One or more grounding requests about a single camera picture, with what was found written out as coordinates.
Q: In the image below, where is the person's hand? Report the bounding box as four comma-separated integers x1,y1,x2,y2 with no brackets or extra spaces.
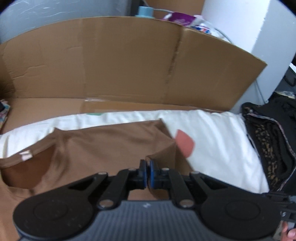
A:
280,221,296,241

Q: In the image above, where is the upright cardboard panel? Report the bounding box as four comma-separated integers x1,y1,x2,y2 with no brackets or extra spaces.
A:
144,0,205,19

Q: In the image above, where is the blue cap detergent bottle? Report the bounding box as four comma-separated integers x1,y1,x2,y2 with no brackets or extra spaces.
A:
135,6,154,19

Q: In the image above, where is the white patterned bed sheet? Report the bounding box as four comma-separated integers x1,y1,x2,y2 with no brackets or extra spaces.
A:
1,110,269,193

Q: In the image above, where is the grey wrapped appliance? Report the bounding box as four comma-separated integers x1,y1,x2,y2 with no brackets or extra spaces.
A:
1,0,132,43

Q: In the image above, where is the white pillar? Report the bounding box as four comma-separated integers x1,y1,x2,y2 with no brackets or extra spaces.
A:
202,1,295,113

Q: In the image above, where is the black knit garment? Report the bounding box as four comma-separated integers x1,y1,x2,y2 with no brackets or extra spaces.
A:
241,96,295,195

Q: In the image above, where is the large cardboard sheet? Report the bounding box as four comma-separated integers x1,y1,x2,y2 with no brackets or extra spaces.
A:
1,17,266,132

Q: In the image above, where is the purple white plastic bag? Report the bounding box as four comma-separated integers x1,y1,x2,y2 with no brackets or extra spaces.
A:
163,12,224,39

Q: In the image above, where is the brown shirt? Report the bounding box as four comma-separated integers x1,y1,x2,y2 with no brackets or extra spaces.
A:
1,120,195,240

